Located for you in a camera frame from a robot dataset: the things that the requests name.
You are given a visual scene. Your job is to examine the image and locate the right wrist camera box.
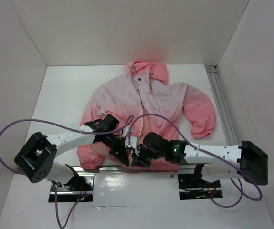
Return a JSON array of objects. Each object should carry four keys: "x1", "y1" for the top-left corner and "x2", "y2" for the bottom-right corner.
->
[{"x1": 125, "y1": 136, "x2": 139, "y2": 150}]

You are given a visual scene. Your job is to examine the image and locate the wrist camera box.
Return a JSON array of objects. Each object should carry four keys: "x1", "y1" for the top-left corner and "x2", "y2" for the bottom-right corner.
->
[
  {"x1": 125, "y1": 136, "x2": 139, "y2": 150},
  {"x1": 123, "y1": 126, "x2": 135, "y2": 135}
]

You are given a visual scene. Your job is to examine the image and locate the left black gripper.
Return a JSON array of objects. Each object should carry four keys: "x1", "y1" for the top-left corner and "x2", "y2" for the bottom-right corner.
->
[{"x1": 102, "y1": 131, "x2": 129, "y2": 166}]

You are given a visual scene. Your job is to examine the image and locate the pink zip-up jacket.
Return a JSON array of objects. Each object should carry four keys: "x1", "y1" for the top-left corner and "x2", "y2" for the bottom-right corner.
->
[{"x1": 76, "y1": 60, "x2": 217, "y2": 172}]

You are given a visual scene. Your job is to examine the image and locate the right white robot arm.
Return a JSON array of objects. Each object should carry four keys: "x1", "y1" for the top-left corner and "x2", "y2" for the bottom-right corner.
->
[{"x1": 125, "y1": 132, "x2": 268, "y2": 187}]

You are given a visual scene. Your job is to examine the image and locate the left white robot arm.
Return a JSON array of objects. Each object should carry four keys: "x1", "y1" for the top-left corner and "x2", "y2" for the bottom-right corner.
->
[{"x1": 14, "y1": 114, "x2": 129, "y2": 190}]

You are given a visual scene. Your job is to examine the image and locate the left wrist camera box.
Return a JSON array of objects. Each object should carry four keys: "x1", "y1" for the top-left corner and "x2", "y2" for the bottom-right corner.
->
[{"x1": 123, "y1": 126, "x2": 135, "y2": 135}]

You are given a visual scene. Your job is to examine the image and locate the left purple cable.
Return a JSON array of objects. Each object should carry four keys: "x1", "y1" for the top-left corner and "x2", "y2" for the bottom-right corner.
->
[{"x1": 0, "y1": 115, "x2": 134, "y2": 228}]

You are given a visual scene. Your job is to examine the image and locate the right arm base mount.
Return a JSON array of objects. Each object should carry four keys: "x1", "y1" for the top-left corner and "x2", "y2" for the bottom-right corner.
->
[{"x1": 177, "y1": 174, "x2": 223, "y2": 200}]

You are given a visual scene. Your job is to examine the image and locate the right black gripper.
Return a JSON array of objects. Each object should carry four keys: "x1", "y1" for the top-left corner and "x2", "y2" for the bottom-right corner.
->
[{"x1": 131, "y1": 143, "x2": 165, "y2": 167}]

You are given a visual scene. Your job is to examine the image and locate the front aluminium rail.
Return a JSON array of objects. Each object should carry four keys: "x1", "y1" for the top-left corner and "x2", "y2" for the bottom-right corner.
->
[{"x1": 20, "y1": 164, "x2": 200, "y2": 173}]

